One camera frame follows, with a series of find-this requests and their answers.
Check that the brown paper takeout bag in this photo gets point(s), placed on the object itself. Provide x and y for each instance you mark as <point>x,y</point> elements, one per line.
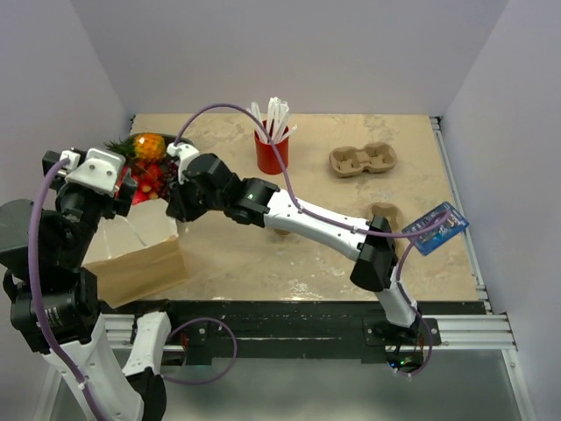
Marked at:
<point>136,256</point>

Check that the red lychee fruit cluster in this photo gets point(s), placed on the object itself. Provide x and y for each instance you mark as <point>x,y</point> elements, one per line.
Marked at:
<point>149,177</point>

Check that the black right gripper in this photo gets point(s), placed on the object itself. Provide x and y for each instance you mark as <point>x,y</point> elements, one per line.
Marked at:
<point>179,206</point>

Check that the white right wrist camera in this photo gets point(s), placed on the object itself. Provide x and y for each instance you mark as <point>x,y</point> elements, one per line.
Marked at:
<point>185,153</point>

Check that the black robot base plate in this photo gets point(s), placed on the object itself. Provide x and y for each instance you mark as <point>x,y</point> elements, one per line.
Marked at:
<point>305,330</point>

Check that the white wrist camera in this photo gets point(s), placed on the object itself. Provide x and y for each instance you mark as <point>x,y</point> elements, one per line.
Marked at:
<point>185,153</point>
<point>95,169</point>

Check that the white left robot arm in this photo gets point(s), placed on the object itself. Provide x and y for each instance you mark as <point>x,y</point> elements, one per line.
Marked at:
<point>54,300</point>

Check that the blue card packet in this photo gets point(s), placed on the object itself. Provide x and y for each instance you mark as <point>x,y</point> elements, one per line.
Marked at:
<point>428,242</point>

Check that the dark red grape bunch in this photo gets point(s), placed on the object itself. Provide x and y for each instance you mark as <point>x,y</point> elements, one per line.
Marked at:
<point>167,174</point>

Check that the brown pulp cup carrier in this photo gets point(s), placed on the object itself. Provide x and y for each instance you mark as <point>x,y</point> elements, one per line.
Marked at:
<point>373,158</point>

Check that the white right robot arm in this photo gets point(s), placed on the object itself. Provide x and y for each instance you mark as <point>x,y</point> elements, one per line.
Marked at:
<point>368,243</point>

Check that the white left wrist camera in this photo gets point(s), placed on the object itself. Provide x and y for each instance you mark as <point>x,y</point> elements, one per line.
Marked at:
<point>95,169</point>

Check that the white wrapped straw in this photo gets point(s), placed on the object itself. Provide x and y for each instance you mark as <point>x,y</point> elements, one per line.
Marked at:
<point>270,116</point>
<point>261,130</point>
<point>286,134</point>
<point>253,119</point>
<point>281,113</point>

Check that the red apple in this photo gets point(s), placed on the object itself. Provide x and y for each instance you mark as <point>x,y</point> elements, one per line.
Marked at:
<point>141,196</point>

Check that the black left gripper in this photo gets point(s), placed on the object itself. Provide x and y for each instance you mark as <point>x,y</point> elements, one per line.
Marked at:
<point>118,203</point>

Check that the red ribbed straw cup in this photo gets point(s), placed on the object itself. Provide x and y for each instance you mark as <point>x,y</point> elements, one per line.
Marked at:
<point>266,159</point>

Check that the white paper coffee cup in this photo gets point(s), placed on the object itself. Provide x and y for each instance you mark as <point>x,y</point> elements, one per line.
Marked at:
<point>282,232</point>

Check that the orange pineapple fruit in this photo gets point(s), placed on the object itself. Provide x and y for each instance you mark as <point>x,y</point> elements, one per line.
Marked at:
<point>147,147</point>

